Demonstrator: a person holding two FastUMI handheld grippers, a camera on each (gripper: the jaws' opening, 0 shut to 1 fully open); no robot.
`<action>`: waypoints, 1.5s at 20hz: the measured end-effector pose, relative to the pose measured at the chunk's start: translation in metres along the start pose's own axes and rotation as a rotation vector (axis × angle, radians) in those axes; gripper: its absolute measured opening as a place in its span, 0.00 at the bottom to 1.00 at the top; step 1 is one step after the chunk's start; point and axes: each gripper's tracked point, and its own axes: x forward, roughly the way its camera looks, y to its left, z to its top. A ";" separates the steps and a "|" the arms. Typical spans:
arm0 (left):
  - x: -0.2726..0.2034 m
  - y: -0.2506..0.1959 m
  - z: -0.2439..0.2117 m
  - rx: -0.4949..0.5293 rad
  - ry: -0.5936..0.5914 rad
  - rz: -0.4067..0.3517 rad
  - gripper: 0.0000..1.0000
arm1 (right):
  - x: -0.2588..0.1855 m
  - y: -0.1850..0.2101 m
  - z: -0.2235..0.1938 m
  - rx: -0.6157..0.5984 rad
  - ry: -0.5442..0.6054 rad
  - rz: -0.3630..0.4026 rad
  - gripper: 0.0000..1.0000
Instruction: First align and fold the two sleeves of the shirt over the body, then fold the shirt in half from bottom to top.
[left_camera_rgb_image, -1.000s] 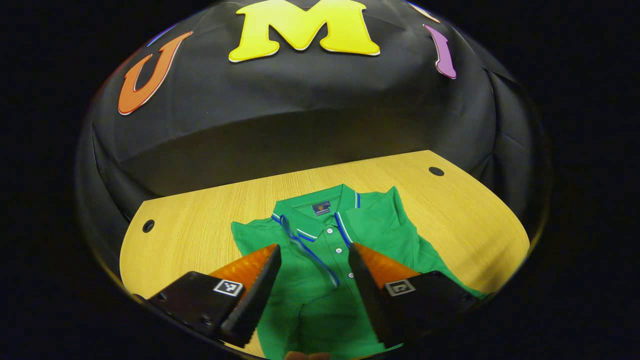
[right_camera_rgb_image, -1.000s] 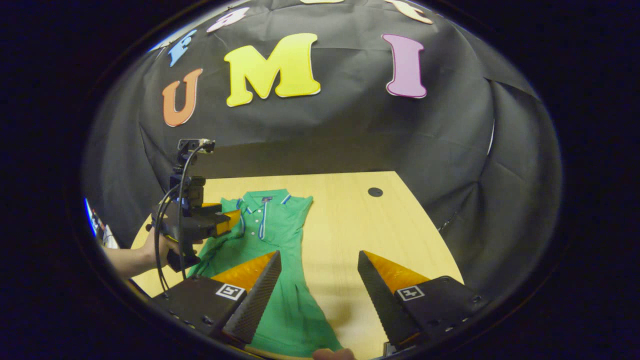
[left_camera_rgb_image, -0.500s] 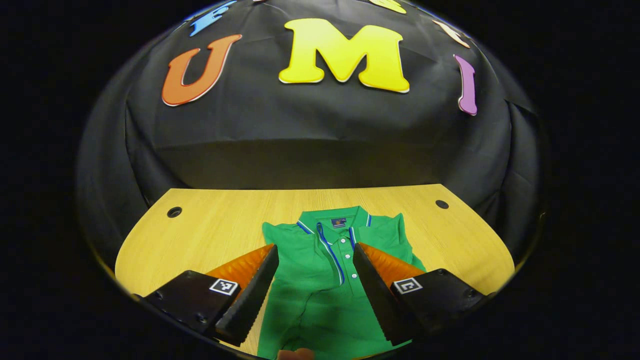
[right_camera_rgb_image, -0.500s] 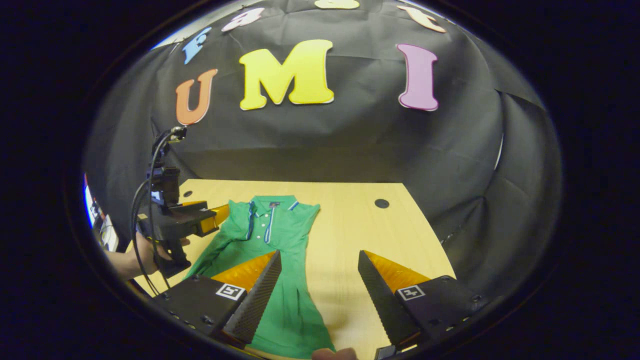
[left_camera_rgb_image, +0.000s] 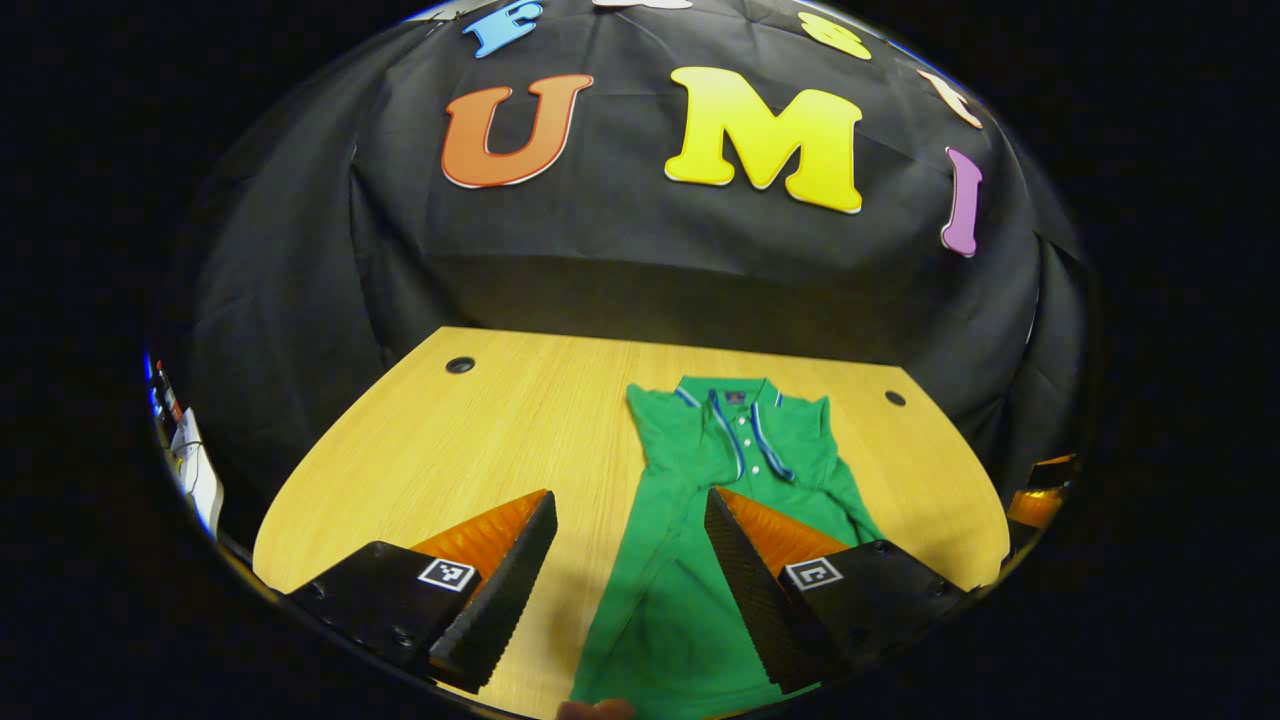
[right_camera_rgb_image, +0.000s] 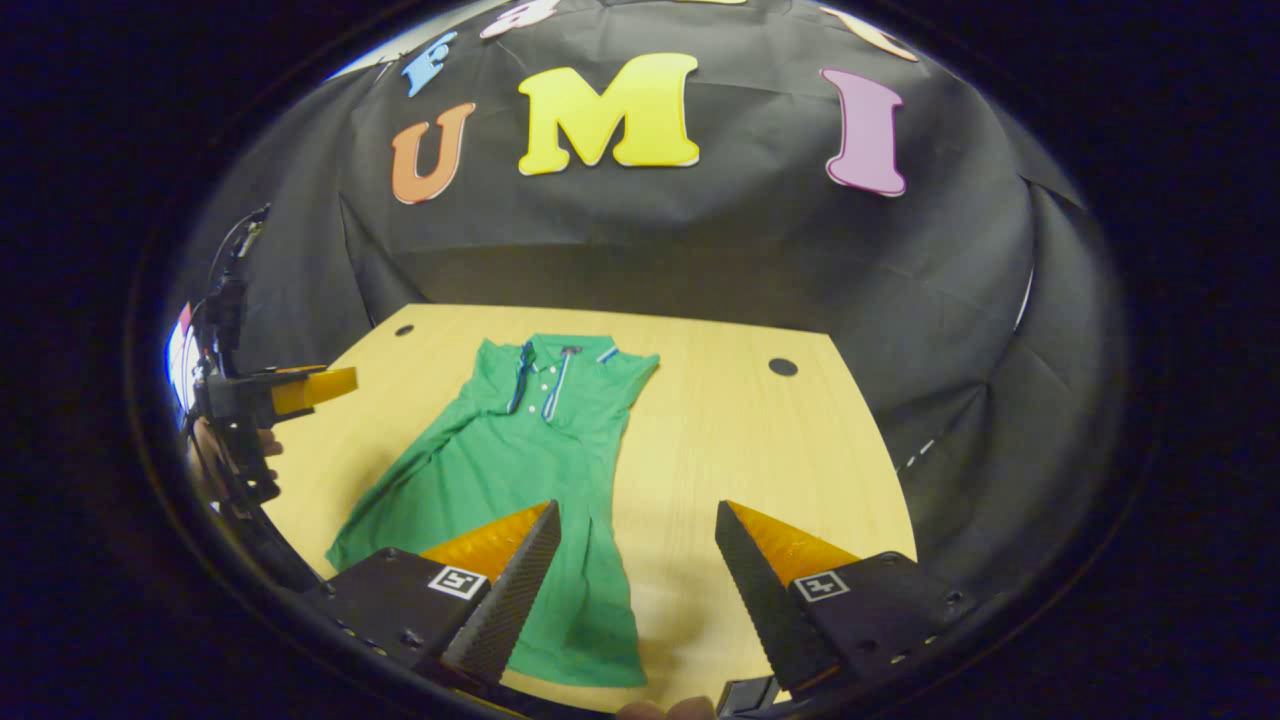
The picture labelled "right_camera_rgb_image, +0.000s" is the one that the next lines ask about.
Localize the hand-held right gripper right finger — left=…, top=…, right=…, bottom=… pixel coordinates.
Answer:
left=714, top=499, right=973, bottom=696

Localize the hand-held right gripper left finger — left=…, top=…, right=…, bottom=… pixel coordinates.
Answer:
left=298, top=498, right=564, bottom=691

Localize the green T-shirt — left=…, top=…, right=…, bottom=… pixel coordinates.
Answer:
left=325, top=333, right=661, bottom=689

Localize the bright display screen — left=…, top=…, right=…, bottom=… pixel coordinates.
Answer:
left=163, top=303, right=201, bottom=426

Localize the black backdrop cloth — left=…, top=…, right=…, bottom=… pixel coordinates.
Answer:
left=165, top=0, right=1131, bottom=601

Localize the black cable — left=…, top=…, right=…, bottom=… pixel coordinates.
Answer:
left=205, top=205, right=273, bottom=301

